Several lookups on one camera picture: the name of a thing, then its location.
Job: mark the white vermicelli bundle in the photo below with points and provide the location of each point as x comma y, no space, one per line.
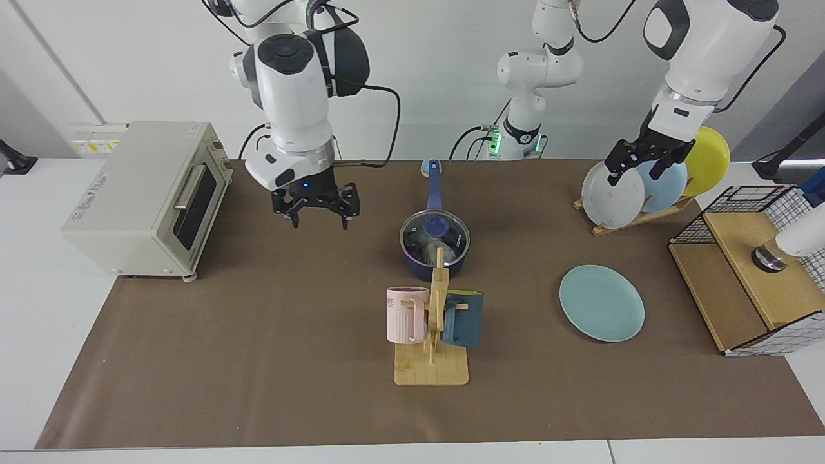
422,248

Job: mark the glass lid with blue knob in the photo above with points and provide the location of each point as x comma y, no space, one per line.
437,227

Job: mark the light blue round plate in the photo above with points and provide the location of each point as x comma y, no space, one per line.
667,190

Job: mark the white round plate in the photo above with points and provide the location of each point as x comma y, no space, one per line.
612,203

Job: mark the yellow round plate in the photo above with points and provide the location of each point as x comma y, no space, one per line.
709,164

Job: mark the wooden plate rack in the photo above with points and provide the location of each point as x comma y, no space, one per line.
644,219

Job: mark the teal round plate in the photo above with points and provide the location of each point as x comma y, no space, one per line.
602,303

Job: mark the small blue round thing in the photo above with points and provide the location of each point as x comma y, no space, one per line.
425,169

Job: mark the pink ribbed cup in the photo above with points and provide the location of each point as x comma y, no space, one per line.
405,319

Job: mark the black stand bar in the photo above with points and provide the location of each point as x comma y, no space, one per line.
773,166

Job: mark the brown table cloth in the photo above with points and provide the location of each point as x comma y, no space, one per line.
258,335

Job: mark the dark teal cup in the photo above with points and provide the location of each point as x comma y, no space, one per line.
465,322

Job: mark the blue block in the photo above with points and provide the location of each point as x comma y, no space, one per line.
815,188

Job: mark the pale toaster oven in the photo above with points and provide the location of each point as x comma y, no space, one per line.
129,193

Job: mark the wooden cup stand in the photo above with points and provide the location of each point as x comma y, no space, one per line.
432,367

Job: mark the black clamp mount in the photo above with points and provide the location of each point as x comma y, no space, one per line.
16,161

